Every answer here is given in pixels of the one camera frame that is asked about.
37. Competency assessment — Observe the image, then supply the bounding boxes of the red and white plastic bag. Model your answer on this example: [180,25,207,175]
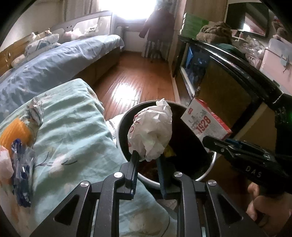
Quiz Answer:
[0,146,14,183]

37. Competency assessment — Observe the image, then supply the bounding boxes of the white paper bag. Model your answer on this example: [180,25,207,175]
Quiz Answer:
[127,99,172,162]

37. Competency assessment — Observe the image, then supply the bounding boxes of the dark hanging coat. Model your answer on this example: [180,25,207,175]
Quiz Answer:
[139,8,175,42]

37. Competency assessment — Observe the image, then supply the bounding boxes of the blue clear plastic wrapper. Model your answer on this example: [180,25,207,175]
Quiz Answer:
[11,138,35,208]

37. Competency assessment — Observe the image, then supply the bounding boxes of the brown folded blanket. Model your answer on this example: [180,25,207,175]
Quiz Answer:
[196,22,232,44]

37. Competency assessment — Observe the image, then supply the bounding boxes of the black glossy cabinet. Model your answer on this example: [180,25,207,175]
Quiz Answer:
[172,34,291,146]

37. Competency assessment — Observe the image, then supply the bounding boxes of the crumpled silver foil wrapper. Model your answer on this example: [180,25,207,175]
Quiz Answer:
[25,96,44,126]

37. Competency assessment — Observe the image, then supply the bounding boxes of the wooden headboard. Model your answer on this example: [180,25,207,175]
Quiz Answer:
[0,35,31,75]

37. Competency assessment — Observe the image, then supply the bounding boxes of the person's right hand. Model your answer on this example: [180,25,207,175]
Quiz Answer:
[247,183,291,236]

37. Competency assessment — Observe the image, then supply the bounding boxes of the blue quilt on bed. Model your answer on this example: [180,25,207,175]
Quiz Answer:
[1,35,124,120]

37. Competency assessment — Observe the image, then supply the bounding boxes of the plush toy on bed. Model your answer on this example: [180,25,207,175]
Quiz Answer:
[29,29,52,42]

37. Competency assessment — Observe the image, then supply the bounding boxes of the patterned pillow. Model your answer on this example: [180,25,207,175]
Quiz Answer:
[24,34,59,57]

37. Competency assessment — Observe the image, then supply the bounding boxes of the pink storage box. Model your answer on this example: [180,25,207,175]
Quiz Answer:
[260,38,291,95]

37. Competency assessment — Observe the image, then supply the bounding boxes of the television screen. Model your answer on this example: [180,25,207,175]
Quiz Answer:
[225,1,269,37]

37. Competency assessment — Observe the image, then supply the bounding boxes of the grey crib rail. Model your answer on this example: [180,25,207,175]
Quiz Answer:
[50,10,112,44]

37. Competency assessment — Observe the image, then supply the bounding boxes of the red and white carton box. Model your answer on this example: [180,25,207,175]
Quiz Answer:
[181,98,232,143]

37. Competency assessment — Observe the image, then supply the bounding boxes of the orange ribbed foam sleeve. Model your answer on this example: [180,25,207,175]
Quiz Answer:
[1,118,32,149]

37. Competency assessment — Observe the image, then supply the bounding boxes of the green stacked boxes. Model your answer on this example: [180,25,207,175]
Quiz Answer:
[180,12,209,39]

